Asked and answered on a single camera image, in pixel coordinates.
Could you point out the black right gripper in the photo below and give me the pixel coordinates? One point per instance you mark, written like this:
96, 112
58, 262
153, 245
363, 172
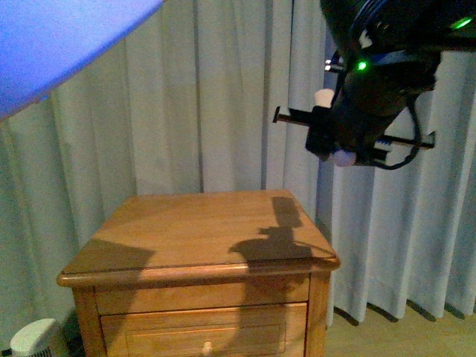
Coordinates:
372, 107

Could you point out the beige plastic dustpan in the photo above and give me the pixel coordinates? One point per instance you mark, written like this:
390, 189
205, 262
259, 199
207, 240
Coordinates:
44, 43

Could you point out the grey-blue curtain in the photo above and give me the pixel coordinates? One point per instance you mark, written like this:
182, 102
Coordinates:
184, 105

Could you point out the wooden nightstand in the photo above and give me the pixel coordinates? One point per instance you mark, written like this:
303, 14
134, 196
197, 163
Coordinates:
248, 271

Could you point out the upper drawer wooden knob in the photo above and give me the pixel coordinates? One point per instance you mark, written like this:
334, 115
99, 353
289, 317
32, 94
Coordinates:
207, 349

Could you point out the white cylindrical air purifier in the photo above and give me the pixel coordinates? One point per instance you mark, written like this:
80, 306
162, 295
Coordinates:
40, 338

